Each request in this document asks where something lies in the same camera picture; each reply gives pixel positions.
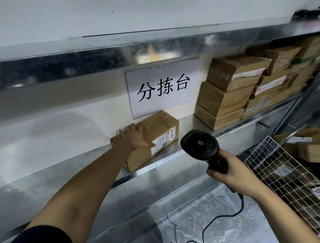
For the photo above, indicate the large taped cardboard box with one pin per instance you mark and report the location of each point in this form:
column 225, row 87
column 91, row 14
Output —
column 160, row 125

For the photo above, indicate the person's left hand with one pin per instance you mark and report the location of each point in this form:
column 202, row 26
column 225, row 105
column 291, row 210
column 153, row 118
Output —
column 135, row 139

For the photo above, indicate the person's right hand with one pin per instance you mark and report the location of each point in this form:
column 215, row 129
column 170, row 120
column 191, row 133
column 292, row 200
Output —
column 240, row 177

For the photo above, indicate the metal shelving rack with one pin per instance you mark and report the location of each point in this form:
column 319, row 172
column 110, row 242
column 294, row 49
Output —
column 75, row 57

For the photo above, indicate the person's black sleeve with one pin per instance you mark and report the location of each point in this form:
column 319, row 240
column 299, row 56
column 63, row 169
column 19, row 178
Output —
column 42, row 235

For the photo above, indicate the person's left forearm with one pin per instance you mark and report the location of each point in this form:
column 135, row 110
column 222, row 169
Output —
column 82, row 190

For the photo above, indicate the white sticker cardboard box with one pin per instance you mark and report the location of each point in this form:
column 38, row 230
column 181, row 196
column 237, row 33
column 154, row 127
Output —
column 310, row 150

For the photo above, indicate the white paper sign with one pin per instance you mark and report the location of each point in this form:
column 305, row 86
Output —
column 140, row 72

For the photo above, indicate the black barcode scanner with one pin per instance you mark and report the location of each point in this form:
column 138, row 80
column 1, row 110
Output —
column 200, row 145

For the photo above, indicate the black object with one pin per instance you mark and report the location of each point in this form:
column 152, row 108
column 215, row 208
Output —
column 305, row 13

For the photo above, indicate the person's right forearm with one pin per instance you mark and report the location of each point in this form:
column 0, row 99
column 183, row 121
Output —
column 282, row 217

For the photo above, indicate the stack of cardboard boxes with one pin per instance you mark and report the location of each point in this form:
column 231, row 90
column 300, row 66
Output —
column 225, row 100

